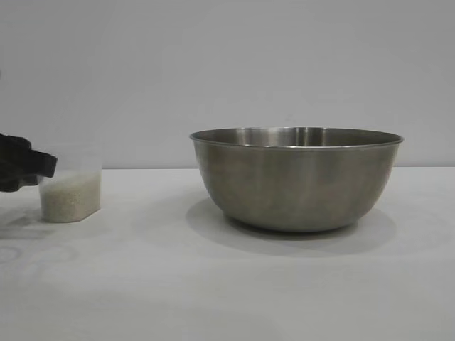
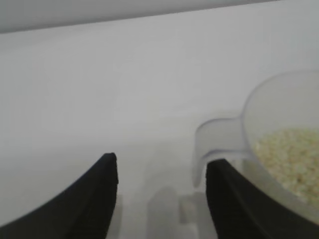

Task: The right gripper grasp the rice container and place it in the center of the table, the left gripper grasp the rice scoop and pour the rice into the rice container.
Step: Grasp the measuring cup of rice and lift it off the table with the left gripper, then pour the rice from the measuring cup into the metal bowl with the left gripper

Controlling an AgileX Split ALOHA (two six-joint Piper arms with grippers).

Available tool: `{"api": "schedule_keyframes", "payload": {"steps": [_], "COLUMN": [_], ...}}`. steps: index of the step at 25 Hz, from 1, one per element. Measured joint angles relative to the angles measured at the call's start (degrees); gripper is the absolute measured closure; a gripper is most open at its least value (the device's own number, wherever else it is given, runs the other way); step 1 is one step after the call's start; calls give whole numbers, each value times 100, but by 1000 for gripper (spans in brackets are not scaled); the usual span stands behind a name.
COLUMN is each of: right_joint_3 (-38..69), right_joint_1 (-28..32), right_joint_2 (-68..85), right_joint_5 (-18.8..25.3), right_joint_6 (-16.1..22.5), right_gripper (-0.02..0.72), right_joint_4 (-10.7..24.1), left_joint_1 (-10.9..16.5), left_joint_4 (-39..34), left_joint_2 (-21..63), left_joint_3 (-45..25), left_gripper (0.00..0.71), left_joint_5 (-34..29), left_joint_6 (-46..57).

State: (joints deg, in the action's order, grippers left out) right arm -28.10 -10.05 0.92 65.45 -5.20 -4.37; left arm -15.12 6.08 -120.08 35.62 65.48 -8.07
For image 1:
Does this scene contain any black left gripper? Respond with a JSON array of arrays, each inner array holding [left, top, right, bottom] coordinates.
[[0, 132, 59, 193]]

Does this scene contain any white uncooked rice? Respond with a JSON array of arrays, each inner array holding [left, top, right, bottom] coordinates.
[[40, 170, 102, 223]]

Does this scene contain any clear plastic measuring cup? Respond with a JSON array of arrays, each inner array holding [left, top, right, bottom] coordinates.
[[38, 143, 104, 224]]

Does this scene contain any stainless steel mixing bowl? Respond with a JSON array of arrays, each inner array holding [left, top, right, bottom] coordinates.
[[188, 126, 406, 234]]

